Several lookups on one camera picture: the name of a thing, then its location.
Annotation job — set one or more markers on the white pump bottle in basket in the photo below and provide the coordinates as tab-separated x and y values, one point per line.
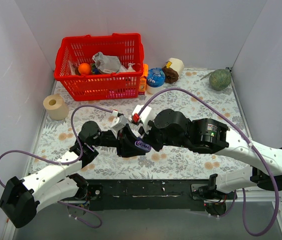
130	68

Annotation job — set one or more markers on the red plastic shopping basket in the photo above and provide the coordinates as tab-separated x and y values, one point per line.
127	47

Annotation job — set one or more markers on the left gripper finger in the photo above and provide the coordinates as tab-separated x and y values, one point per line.
128	150
128	136

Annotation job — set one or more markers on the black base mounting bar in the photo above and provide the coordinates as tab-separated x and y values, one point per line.
148	194

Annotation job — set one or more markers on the lavender earbud charging case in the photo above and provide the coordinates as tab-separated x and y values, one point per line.
142	148

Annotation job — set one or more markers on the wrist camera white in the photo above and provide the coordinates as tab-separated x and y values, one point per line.
143	118
119	122

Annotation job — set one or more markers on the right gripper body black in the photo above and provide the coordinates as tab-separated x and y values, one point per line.
154	139

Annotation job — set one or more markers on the grey crumpled bag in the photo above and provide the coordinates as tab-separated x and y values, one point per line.
107	64

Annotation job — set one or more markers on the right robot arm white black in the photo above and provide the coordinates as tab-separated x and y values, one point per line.
209	136

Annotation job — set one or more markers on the floral patterned table mat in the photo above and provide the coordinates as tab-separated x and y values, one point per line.
191	95

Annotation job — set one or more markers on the orange purple carton box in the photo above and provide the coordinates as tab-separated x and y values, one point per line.
143	80

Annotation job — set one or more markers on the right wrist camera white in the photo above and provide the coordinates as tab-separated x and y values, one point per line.
143	118

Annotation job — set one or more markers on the white blue lidded tub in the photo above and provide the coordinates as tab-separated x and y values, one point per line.
155	80

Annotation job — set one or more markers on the purple earbud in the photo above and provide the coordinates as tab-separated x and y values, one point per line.
139	143

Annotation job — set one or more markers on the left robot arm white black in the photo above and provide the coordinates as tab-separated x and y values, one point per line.
23	198

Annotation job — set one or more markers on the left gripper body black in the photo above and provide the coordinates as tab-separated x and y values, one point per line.
122	143

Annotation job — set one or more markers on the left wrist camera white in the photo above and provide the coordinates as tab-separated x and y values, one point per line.
119	122

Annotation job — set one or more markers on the beige paper roll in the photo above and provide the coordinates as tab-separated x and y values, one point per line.
56	107

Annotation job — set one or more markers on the orange fruit in basket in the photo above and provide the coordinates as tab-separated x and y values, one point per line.
84	69

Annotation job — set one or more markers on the green melon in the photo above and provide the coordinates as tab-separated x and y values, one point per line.
220	79

